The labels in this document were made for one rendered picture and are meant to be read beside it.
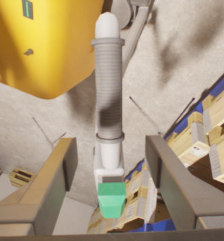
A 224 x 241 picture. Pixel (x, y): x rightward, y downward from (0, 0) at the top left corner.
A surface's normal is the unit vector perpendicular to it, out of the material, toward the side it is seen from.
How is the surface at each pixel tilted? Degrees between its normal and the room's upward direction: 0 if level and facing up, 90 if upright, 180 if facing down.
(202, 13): 0
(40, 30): 14
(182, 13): 0
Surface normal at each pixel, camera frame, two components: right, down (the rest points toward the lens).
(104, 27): -0.23, 0.37
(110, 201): 0.02, 0.03
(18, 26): -0.25, 0.70
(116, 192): 0.00, -0.69
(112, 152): 0.29, 0.29
